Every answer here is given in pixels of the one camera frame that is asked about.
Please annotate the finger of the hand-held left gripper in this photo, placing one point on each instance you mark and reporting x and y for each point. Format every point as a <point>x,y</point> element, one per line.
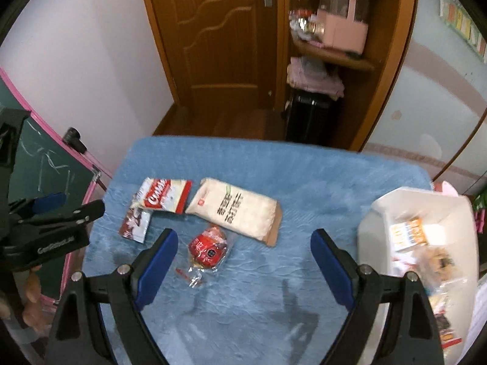
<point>11,133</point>
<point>49,203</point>

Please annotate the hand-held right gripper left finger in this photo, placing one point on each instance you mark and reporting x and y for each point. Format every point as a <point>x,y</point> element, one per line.
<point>158,266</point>

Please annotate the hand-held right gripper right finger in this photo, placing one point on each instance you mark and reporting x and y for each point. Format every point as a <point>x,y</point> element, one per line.
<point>331,266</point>

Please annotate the red round snack clear wrapper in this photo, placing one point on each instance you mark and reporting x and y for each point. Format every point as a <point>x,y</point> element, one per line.
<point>207,249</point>

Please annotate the white plastic bin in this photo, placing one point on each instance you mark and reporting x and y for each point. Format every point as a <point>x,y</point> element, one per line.
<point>374,228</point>

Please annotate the orange and white snack packet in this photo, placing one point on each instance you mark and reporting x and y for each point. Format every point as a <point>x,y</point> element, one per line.
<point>409,234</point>

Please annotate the clear bag round cookies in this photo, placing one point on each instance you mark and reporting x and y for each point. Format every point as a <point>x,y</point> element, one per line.
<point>437,262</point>

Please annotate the clear packet dark snacks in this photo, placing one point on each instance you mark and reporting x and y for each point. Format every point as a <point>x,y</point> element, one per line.
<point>443,323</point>

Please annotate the person's left hand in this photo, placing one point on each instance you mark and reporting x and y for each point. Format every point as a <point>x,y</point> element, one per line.
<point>33,292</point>

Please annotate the dark red snack packet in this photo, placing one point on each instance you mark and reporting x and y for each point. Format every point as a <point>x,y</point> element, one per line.
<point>135,224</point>

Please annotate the black clamp knob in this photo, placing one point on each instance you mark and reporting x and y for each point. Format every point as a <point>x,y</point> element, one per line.
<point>74,138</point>

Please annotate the red and white snack packet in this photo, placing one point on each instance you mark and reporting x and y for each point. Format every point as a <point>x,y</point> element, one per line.
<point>167,194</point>

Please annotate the beige cracker packet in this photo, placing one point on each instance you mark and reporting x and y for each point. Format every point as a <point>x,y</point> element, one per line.
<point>236,205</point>

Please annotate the blue fluffy blanket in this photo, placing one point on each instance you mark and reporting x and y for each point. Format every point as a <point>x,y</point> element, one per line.
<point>266,159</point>

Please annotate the pink plastic stool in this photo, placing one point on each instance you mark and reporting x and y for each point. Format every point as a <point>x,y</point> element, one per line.
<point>445,189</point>

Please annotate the black suitcase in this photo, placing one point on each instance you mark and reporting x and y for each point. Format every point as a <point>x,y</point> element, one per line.
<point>308,118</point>

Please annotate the folded pink cloth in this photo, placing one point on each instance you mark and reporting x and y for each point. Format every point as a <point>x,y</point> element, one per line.
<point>315,78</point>

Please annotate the brown wooden door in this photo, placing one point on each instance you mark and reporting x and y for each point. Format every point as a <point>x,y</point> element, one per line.
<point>213,45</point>

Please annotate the wooden shelf cabinet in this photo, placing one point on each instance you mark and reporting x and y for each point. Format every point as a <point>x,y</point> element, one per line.
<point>395,45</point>

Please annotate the clear bags on shelf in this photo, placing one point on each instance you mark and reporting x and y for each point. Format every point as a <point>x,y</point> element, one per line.
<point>304,24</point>

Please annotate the green chalkboard pink frame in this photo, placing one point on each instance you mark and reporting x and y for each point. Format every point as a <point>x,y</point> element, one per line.
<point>45,175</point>

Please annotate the wall poster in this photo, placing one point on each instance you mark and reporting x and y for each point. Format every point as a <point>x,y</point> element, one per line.
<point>462,22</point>

